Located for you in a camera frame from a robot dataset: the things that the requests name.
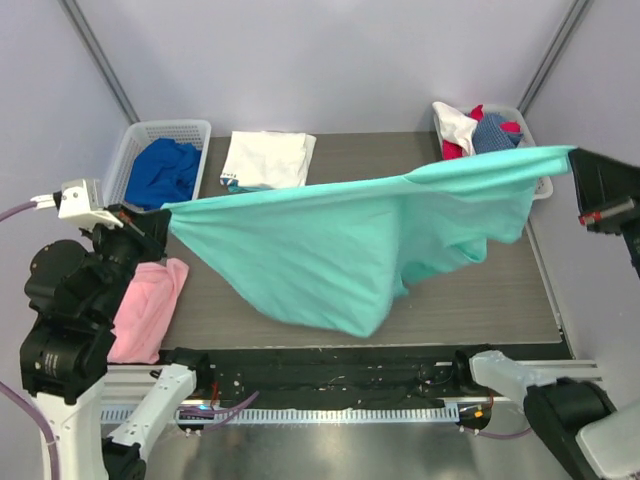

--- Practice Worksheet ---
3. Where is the teal t shirt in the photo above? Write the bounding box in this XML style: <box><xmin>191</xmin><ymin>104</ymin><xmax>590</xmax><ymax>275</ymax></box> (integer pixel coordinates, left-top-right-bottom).
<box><xmin>166</xmin><ymin>145</ymin><xmax>571</xmax><ymax>338</ymax></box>

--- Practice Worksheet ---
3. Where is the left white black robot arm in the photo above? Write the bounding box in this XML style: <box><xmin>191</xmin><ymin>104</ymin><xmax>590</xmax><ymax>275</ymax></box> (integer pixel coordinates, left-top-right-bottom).
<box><xmin>19</xmin><ymin>205</ymin><xmax>213</xmax><ymax>479</ymax></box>

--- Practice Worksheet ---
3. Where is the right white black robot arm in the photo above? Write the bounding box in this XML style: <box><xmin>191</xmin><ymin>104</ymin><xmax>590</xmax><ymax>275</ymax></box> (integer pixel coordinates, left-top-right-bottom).
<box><xmin>451</xmin><ymin>148</ymin><xmax>639</xmax><ymax>479</ymax></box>

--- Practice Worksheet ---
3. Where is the pink t shirt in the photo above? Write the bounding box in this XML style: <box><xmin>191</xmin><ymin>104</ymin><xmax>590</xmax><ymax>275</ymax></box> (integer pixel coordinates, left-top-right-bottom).
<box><xmin>107</xmin><ymin>258</ymin><xmax>189</xmax><ymax>364</ymax></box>

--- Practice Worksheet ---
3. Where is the right white plastic basket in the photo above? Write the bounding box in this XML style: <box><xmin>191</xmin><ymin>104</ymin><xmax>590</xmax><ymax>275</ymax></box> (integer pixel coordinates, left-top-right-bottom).
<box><xmin>432</xmin><ymin>103</ymin><xmax>555</xmax><ymax>202</ymax></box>

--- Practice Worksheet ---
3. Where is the white plastic basket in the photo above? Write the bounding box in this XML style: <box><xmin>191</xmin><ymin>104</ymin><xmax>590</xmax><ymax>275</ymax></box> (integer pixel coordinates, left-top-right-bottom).
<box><xmin>432</xmin><ymin>103</ymin><xmax>555</xmax><ymax>202</ymax></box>
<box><xmin>102</xmin><ymin>119</ymin><xmax>212</xmax><ymax>204</ymax></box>

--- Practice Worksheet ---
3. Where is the left white plastic basket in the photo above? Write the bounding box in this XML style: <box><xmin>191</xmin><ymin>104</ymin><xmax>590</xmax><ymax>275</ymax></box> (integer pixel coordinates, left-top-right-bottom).
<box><xmin>102</xmin><ymin>119</ymin><xmax>212</xmax><ymax>204</ymax></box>

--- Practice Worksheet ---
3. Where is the blue checkered shirt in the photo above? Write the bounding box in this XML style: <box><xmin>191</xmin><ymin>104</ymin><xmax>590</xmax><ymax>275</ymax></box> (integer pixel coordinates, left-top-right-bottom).
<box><xmin>472</xmin><ymin>113</ymin><xmax>524</xmax><ymax>154</ymax></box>

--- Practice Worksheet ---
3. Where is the folded white t shirt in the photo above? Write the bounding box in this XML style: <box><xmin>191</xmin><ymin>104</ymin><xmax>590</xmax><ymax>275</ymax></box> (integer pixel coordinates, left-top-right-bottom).
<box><xmin>220</xmin><ymin>131</ymin><xmax>317</xmax><ymax>190</ymax></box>

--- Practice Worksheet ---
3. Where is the red shirt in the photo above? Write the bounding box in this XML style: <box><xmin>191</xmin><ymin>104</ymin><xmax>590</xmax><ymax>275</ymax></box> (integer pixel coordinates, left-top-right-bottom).
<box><xmin>441</xmin><ymin>103</ymin><xmax>523</xmax><ymax>162</ymax></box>

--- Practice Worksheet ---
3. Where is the white crumpled shirt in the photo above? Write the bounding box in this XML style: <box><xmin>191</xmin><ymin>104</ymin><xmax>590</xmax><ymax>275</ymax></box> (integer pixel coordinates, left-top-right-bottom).
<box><xmin>432</xmin><ymin>101</ymin><xmax>478</xmax><ymax>156</ymax></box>

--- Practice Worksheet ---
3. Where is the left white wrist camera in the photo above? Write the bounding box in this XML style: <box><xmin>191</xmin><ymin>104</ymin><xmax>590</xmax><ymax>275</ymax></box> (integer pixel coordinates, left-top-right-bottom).
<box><xmin>30</xmin><ymin>178</ymin><xmax>123</xmax><ymax>232</ymax></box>

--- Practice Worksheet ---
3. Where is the aluminium frame rail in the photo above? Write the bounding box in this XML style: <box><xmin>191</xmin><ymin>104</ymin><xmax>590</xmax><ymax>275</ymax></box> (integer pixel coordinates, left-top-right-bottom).
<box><xmin>103</xmin><ymin>360</ymin><xmax>602</xmax><ymax>403</ymax></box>

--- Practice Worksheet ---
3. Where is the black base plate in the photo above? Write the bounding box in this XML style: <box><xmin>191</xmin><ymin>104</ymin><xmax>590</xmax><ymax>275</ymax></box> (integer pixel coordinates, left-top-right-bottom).
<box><xmin>196</xmin><ymin>346</ymin><xmax>471</xmax><ymax>411</ymax></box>

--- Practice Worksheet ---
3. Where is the right corner metal post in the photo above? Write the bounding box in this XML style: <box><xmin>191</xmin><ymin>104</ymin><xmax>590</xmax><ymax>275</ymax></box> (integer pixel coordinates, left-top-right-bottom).
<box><xmin>517</xmin><ymin>0</ymin><xmax>594</xmax><ymax>116</ymax></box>

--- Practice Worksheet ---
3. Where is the corner metal post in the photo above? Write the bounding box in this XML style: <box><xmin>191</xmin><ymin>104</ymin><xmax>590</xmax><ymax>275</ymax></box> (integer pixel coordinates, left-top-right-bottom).
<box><xmin>58</xmin><ymin>0</ymin><xmax>140</xmax><ymax>124</ymax></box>
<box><xmin>517</xmin><ymin>0</ymin><xmax>594</xmax><ymax>116</ymax></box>

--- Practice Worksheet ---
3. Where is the slotted cable duct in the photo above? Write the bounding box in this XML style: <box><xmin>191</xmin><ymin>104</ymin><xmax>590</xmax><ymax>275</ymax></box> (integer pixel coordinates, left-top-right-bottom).
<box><xmin>101</xmin><ymin>403</ymin><xmax>459</xmax><ymax>426</ymax></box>

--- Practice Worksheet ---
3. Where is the left corner metal post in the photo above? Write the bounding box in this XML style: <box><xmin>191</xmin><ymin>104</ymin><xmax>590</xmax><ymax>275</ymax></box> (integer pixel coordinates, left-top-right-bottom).
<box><xmin>58</xmin><ymin>0</ymin><xmax>140</xmax><ymax>124</ymax></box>

